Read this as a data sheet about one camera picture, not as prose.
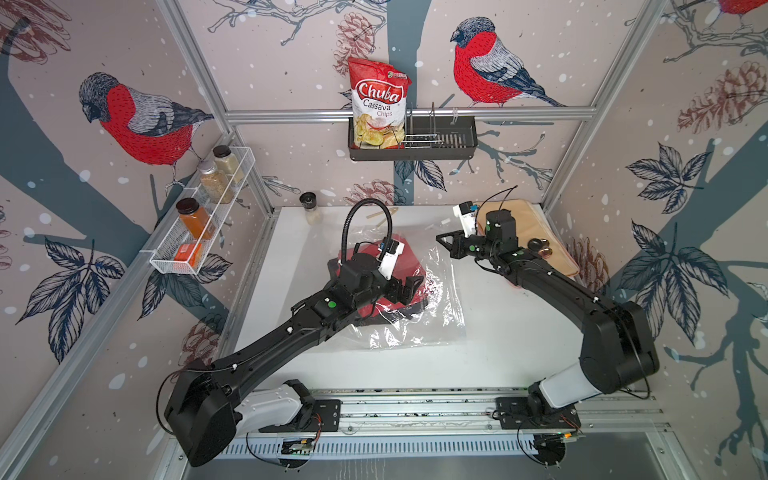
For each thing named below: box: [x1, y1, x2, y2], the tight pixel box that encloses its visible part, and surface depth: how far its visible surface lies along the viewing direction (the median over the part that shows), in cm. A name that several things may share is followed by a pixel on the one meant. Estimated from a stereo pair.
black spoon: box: [527, 238, 543, 251], surface depth 109 cm
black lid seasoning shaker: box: [299, 191, 320, 226], surface depth 112 cm
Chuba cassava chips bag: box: [348, 56, 412, 150], surface depth 80 cm
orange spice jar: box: [176, 197, 216, 241], surface depth 69 cm
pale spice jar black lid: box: [212, 145, 245, 184], surface depth 81 cm
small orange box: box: [174, 243, 203, 267], surface depth 68 cm
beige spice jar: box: [198, 160, 235, 204], surface depth 77 cm
